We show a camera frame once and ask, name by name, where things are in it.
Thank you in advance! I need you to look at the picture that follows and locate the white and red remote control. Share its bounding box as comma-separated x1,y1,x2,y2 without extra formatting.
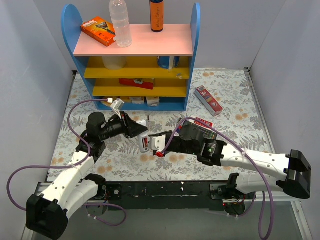
138,128,149,153

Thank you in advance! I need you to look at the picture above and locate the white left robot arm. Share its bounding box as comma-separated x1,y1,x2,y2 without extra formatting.
26,111,148,240

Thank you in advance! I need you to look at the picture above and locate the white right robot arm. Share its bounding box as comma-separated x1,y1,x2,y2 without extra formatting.
153,124,312,199

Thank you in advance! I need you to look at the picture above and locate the black tv remote control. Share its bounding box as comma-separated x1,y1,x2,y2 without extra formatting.
182,120,217,140

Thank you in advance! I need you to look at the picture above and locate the yellow orange box on shelf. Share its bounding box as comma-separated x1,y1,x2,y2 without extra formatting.
101,96,117,104

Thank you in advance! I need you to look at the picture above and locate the white orange soap box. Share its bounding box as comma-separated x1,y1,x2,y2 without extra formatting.
130,97,145,105

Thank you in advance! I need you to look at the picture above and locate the red box on shelf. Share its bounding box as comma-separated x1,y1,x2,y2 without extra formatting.
119,78,154,90

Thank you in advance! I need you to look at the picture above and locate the red toothpaste box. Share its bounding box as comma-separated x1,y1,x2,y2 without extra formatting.
194,85,223,117

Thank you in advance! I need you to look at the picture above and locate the blue and yellow shelf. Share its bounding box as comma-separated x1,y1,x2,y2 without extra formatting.
61,3,201,111

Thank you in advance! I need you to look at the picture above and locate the white cup on shelf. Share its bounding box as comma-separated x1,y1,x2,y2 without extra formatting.
102,56,127,70

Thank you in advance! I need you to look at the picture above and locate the blue white box on shelf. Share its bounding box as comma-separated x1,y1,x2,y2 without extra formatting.
157,56,180,70

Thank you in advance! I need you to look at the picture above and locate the orange razor box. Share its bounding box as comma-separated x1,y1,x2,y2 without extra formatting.
80,16,116,47

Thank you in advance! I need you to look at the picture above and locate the clear plastic bottle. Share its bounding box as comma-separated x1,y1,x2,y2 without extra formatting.
109,0,132,48

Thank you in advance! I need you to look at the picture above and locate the orange cologne bottle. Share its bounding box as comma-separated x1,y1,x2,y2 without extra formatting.
149,0,165,33

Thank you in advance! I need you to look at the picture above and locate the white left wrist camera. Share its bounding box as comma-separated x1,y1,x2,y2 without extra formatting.
107,97,125,117

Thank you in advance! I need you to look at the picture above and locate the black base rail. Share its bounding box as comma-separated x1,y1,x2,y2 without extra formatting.
99,179,248,211

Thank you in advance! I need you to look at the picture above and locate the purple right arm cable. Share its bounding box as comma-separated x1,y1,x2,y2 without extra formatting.
162,117,275,240

